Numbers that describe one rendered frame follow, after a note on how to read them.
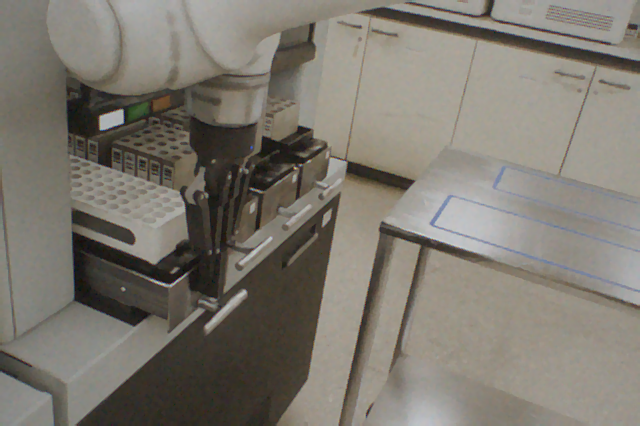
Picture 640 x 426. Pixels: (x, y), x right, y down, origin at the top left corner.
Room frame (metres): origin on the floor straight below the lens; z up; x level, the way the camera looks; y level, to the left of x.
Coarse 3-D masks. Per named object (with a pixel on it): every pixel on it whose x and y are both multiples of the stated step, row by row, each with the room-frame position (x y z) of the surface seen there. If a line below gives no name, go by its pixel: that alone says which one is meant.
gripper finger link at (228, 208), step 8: (240, 168) 0.65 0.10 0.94; (232, 176) 0.65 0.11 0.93; (240, 176) 0.66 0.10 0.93; (232, 184) 0.65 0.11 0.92; (232, 192) 0.65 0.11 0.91; (232, 200) 0.66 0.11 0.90; (224, 208) 0.65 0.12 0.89; (232, 208) 0.66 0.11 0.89; (224, 216) 0.65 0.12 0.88; (232, 216) 0.66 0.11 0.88; (224, 224) 0.65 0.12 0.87; (232, 224) 0.66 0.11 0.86; (224, 232) 0.65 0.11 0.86; (224, 240) 0.65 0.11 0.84
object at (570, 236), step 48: (432, 192) 0.97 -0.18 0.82; (480, 192) 1.01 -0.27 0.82; (528, 192) 1.05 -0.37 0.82; (576, 192) 1.09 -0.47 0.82; (384, 240) 0.83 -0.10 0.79; (432, 240) 0.80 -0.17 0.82; (480, 240) 0.82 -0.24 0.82; (528, 240) 0.85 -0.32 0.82; (576, 240) 0.88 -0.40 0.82; (624, 240) 0.91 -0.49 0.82; (384, 288) 0.83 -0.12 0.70; (576, 288) 0.73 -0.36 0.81; (624, 288) 0.74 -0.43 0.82; (384, 384) 1.10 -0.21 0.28; (432, 384) 1.12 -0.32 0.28; (480, 384) 1.15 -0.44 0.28
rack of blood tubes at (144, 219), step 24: (72, 168) 0.75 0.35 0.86; (96, 168) 0.76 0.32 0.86; (72, 192) 0.68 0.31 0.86; (96, 192) 0.69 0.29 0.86; (120, 192) 0.70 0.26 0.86; (144, 192) 0.71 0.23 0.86; (168, 192) 0.72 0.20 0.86; (72, 216) 0.71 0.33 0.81; (96, 216) 0.65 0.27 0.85; (120, 216) 0.63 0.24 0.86; (144, 216) 0.64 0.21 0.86; (168, 216) 0.65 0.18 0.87; (120, 240) 0.67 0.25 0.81; (144, 240) 0.62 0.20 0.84; (168, 240) 0.64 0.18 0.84
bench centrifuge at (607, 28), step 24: (504, 0) 2.82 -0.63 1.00; (528, 0) 2.79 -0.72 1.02; (552, 0) 2.76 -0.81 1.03; (576, 0) 2.73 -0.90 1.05; (600, 0) 2.70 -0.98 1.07; (624, 0) 2.67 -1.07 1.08; (528, 24) 2.78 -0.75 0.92; (552, 24) 2.75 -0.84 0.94; (576, 24) 2.72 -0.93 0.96; (600, 24) 2.69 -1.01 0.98; (624, 24) 2.66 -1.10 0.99
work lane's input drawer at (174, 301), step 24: (72, 240) 0.65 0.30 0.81; (96, 264) 0.63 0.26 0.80; (120, 264) 0.62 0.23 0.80; (144, 264) 0.62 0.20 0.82; (168, 264) 0.62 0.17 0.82; (192, 264) 0.64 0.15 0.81; (96, 288) 0.63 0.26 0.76; (120, 288) 0.61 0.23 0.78; (144, 288) 0.60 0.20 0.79; (168, 288) 0.59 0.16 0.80; (192, 288) 0.64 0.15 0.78; (168, 312) 0.59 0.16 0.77; (192, 312) 0.64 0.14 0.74; (216, 312) 0.63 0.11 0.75
